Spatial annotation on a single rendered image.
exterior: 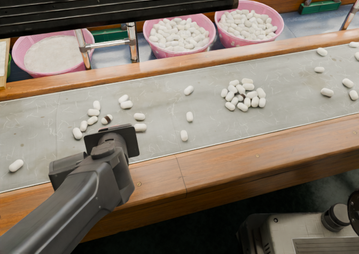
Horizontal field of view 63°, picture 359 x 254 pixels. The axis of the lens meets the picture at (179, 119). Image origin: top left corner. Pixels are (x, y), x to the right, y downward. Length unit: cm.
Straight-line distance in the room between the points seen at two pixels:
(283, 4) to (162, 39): 61
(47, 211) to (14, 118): 63
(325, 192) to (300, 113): 86
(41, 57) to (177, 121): 53
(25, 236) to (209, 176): 51
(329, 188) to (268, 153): 100
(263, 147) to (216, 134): 13
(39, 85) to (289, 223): 90
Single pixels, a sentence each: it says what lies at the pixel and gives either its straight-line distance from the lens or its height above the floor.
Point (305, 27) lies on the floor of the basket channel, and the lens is 144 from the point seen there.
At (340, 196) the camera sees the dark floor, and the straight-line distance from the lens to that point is 179.
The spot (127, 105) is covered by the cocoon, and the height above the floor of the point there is 76.
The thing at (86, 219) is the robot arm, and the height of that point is 109.
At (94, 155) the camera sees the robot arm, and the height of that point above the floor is 106.
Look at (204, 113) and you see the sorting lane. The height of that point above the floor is 74.
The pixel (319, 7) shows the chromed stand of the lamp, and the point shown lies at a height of 70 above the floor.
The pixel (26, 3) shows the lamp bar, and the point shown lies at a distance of 67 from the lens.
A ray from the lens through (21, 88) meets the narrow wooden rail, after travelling 99.
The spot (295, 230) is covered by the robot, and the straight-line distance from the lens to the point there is 107.
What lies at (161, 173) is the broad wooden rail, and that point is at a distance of 73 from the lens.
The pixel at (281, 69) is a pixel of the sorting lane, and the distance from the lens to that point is 108.
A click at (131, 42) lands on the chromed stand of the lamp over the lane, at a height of 84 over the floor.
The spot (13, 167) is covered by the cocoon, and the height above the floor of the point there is 76.
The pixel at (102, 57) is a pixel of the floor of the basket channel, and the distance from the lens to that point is 116.
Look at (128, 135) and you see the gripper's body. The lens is 60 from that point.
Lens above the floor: 142
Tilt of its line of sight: 53 degrees down
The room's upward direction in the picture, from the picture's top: 4 degrees clockwise
